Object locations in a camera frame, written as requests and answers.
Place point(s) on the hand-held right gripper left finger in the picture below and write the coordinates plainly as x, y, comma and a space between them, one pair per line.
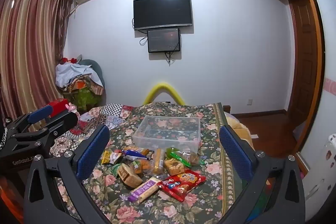
93, 154

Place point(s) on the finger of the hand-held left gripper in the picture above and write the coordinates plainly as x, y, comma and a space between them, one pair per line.
63, 123
40, 113

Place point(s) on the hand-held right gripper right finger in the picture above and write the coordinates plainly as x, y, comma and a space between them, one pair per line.
235, 154

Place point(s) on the small yellow snack packet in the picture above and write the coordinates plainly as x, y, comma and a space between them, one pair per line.
106, 157

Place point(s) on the small white red snack packet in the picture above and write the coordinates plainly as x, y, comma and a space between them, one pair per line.
116, 157

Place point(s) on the small green snack packet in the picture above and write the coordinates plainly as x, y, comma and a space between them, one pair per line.
115, 169

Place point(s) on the blue white candy packet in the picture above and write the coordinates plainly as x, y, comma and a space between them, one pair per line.
132, 154

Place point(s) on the tan cake packet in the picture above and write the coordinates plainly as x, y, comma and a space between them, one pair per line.
130, 174

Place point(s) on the clear packet brown snack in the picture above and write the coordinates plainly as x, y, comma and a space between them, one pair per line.
193, 158

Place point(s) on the orange fried snack packet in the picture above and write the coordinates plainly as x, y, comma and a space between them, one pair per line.
143, 166

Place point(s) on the long green snack packet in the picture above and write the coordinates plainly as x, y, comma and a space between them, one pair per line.
181, 157

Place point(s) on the caramel crisp square packet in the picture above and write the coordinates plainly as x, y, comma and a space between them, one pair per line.
175, 166

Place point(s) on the red and blue snack packet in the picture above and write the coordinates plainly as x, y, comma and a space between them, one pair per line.
181, 183

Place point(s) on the cream wafer packet dark label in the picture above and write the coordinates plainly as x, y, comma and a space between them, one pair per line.
144, 190

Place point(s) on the long biscuit stick packet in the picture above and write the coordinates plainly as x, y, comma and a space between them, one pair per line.
158, 161

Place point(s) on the clear plastic storage bin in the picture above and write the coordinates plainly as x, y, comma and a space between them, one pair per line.
168, 140

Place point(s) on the pink plush toy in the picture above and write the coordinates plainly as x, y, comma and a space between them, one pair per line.
71, 107

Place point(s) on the red box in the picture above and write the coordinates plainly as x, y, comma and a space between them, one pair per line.
58, 106

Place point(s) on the yellow plush pillow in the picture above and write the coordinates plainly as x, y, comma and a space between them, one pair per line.
241, 128

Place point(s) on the patchwork quilt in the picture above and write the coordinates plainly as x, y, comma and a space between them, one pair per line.
105, 115

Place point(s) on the pile of clothes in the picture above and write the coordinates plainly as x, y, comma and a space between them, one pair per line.
76, 82

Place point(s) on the striped brown curtain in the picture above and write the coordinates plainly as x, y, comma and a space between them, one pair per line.
31, 50

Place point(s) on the grey green chair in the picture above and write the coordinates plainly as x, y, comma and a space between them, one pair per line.
95, 69

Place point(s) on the white plastic appliance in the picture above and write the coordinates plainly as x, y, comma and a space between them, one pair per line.
320, 169

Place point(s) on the floral green blanket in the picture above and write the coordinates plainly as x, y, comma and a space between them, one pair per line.
162, 208

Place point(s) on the yellow foam tube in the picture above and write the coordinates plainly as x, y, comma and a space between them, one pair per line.
162, 88

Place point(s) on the wooden door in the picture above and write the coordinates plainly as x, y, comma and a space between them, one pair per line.
302, 56

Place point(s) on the white wardrobe door pink stickers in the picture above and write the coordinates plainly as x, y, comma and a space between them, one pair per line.
325, 43

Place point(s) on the wall socket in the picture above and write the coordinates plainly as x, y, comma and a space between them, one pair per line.
250, 102

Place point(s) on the small wall monitor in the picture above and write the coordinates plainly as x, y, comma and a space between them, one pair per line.
163, 40

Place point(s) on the large wall television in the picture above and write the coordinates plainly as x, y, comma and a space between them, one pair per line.
162, 12

